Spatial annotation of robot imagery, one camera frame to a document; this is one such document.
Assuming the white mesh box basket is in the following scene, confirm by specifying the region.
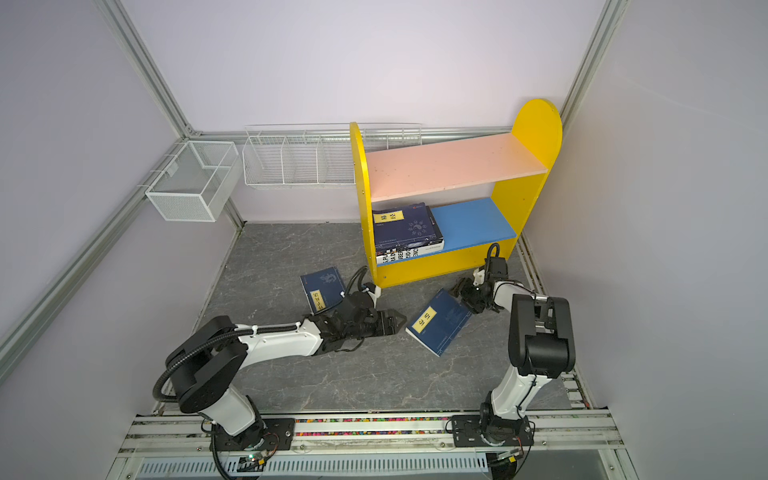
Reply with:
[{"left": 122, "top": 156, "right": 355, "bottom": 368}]
[{"left": 146, "top": 141, "right": 243, "bottom": 222}]

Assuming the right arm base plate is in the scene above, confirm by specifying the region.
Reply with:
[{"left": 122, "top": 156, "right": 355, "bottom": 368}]
[{"left": 445, "top": 414, "right": 535, "bottom": 447}]

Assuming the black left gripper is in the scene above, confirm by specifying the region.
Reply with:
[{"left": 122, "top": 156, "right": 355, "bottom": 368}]
[{"left": 345, "top": 308, "right": 406, "bottom": 340}]

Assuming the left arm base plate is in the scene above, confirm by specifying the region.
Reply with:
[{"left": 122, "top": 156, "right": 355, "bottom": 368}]
[{"left": 211, "top": 417, "right": 296, "bottom": 451}]

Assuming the yellow pink blue bookshelf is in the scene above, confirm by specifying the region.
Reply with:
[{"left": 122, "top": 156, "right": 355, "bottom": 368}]
[{"left": 349, "top": 99, "right": 563, "bottom": 288}]

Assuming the white wire rack basket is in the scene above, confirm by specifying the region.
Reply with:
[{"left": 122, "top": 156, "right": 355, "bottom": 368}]
[{"left": 241, "top": 123, "right": 424, "bottom": 191}]

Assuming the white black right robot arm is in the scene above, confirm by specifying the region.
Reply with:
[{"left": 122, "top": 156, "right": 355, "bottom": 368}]
[{"left": 451, "top": 243, "right": 576, "bottom": 436}]

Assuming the white booklet black text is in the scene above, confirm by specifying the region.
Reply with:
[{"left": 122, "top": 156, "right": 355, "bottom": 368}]
[{"left": 376, "top": 245, "right": 443, "bottom": 265}]

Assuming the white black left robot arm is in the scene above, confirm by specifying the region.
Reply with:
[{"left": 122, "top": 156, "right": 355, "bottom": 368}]
[{"left": 152, "top": 267, "right": 407, "bottom": 438}]

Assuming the blue book under eye book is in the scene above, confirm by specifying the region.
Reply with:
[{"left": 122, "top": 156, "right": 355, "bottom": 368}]
[{"left": 300, "top": 267, "right": 345, "bottom": 315}]

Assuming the blue book front stack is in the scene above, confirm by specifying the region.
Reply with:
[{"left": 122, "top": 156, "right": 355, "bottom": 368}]
[{"left": 376, "top": 238, "right": 445, "bottom": 256}]

